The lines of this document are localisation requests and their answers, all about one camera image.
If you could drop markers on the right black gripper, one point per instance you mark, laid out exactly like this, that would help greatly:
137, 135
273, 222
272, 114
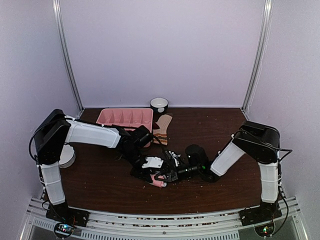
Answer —
172, 173

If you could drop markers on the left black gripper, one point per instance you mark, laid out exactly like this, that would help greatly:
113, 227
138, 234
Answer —
142, 174

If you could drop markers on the pink sock with teal patches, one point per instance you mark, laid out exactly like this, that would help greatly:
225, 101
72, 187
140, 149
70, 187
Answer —
158, 183

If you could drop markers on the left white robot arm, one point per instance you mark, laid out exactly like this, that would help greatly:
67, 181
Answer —
53, 141

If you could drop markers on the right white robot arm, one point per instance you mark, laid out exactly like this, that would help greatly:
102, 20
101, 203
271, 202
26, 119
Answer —
260, 142

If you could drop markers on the beige striped ribbed sock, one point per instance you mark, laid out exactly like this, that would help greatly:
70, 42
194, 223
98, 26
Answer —
160, 127

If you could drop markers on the pink divided organizer tray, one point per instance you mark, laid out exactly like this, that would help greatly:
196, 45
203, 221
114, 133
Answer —
126, 118

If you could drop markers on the black and white bowl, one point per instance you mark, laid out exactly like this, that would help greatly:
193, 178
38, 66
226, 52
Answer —
159, 105

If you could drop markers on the white fluted bowl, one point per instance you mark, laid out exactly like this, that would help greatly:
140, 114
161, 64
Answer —
67, 157

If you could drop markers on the right round control board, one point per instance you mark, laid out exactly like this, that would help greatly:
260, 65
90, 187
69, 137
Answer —
265, 230

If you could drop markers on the round control board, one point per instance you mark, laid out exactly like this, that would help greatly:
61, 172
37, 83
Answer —
265, 230
63, 230

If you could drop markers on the left round control board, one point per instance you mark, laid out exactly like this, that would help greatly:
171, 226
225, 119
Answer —
63, 230

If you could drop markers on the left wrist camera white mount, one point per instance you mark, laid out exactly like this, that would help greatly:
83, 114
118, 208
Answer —
153, 162

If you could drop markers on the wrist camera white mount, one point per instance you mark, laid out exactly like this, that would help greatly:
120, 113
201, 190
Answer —
153, 162
176, 158

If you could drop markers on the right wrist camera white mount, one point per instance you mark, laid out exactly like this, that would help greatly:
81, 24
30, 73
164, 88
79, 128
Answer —
176, 158

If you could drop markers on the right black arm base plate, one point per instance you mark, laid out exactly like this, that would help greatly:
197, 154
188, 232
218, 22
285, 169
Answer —
258, 215

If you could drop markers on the left aluminium frame post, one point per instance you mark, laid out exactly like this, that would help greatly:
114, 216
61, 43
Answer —
66, 56

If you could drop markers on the aluminium frame post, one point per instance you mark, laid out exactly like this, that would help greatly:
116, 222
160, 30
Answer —
66, 56
257, 64

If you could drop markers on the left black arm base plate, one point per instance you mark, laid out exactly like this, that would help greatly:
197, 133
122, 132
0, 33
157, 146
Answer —
70, 216

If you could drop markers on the aluminium front rail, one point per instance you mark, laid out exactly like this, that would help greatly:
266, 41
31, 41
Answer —
218, 225

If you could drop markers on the right aluminium frame post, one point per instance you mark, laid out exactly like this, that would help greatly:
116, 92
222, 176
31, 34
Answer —
257, 64

